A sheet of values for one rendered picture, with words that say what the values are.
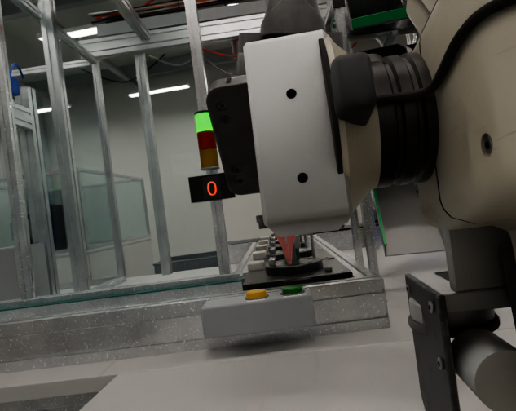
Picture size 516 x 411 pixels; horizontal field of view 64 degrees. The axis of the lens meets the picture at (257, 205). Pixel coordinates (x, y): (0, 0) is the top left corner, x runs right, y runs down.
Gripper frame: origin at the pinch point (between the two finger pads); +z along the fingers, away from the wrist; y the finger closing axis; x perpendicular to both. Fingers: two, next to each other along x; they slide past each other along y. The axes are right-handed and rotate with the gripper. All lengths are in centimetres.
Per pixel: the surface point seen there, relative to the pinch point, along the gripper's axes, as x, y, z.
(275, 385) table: 15.4, 5.0, 17.0
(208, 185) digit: -31.2, 18.1, -19.4
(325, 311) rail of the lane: -4.7, -6.0, 11.8
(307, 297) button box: 2.4, -2.4, 7.0
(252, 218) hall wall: -1081, 59, -19
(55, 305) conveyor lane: -32, 64, 7
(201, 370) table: 5.9, 18.0, 16.8
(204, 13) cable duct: -121, 22, -114
